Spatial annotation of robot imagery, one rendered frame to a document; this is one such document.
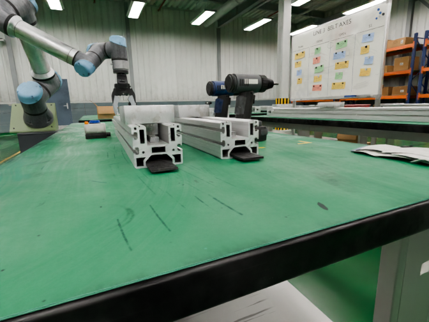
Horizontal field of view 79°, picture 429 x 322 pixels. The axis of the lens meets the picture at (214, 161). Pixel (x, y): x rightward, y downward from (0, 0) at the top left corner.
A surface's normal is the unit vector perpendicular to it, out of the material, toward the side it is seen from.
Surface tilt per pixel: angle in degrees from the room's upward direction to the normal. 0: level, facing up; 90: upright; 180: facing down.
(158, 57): 90
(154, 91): 90
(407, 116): 90
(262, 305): 0
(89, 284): 0
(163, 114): 90
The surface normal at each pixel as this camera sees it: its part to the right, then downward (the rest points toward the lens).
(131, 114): 0.40, 0.18
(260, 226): -0.03, -0.98
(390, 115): -0.90, 0.11
